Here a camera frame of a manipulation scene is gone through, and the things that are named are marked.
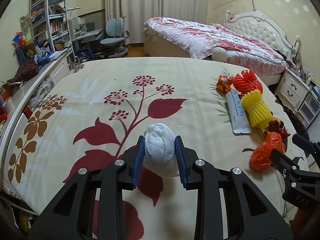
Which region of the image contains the white nightstand with drawers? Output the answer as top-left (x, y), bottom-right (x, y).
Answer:
top-left (275, 68), bottom-right (310, 114)

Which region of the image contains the white tissue ball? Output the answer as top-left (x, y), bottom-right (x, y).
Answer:
top-left (143, 123), bottom-right (179, 178)

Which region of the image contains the study desk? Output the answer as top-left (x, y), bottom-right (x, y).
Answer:
top-left (68, 19), bottom-right (103, 62)

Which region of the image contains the white tufted headboard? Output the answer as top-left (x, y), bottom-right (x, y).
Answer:
top-left (224, 10), bottom-right (292, 58)

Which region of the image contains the white round bedpost knob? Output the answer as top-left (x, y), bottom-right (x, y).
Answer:
top-left (212, 47), bottom-right (227, 62)

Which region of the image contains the grey plastic drawer unit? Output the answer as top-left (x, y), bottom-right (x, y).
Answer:
top-left (298, 92), bottom-right (319, 128)

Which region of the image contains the dark red wrapper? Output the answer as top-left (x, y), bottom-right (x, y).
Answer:
top-left (266, 119), bottom-right (291, 140)

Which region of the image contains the blue-grey desk chair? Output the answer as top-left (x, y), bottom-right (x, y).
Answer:
top-left (97, 16), bottom-right (130, 59)

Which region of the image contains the orange foam fruit net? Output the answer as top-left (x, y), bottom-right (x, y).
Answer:
top-left (233, 69), bottom-right (263, 95)

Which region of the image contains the yellow foam fruit net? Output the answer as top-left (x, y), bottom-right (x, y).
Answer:
top-left (241, 89), bottom-right (272, 129)

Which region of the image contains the orange plastic wrapper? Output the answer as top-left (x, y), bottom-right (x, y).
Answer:
top-left (250, 132), bottom-right (285, 172)

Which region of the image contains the colourful pinwheel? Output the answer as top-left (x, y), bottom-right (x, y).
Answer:
top-left (12, 31), bottom-right (28, 48)

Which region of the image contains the grey white sachet packet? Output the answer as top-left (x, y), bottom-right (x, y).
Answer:
top-left (226, 89), bottom-right (252, 134)

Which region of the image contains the orange crumpled snack wrapper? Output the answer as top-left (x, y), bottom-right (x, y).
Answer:
top-left (216, 75), bottom-right (233, 94)

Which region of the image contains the pink floral quilt bed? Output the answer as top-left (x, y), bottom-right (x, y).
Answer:
top-left (144, 17), bottom-right (288, 76)

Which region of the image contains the beige curtain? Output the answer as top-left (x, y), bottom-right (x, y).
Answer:
top-left (105, 0), bottom-right (208, 44)

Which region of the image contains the white bookshelf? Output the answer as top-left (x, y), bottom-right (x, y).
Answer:
top-left (29, 0), bottom-right (75, 66)

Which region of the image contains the black trash bag bin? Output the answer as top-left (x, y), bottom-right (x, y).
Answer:
top-left (275, 98), bottom-right (310, 140)

